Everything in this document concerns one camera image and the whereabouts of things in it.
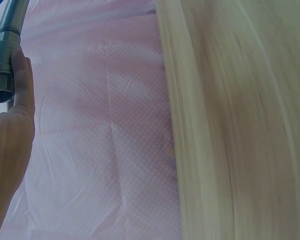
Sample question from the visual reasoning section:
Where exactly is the person's left hand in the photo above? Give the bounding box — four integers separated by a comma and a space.
0, 48, 36, 240

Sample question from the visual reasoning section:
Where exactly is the grey-green metal flashlight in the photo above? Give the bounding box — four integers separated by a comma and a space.
0, 0, 31, 103

